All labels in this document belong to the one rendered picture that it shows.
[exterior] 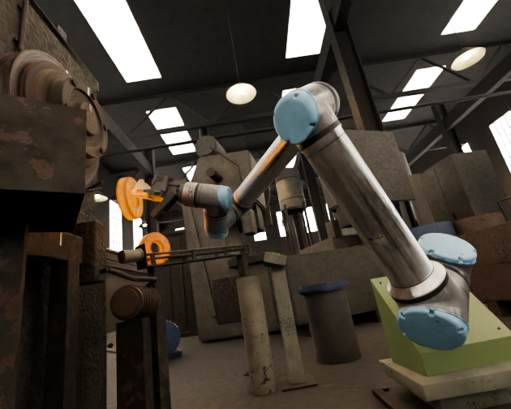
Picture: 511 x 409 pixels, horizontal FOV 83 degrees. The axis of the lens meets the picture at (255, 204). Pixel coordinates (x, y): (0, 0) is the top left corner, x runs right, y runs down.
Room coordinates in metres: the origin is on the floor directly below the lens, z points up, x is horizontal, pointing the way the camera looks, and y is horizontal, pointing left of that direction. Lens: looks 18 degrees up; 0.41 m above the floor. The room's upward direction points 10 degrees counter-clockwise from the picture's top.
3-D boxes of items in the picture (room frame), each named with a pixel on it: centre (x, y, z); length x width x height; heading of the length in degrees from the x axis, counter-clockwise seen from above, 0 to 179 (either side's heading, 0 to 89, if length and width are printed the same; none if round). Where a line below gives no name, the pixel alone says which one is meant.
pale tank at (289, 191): (9.72, -1.28, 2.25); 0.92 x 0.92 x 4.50
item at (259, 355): (1.53, 0.10, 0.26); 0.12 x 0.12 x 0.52
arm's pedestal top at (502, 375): (1.07, -0.52, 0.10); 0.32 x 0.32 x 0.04; 1
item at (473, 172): (4.56, -3.29, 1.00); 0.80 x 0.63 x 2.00; 6
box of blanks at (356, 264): (3.35, -0.57, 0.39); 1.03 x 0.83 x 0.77; 106
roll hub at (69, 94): (0.88, 0.57, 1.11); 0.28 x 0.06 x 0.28; 1
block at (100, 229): (1.11, 0.68, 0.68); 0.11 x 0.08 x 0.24; 91
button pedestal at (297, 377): (1.57, -0.06, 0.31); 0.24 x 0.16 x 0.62; 1
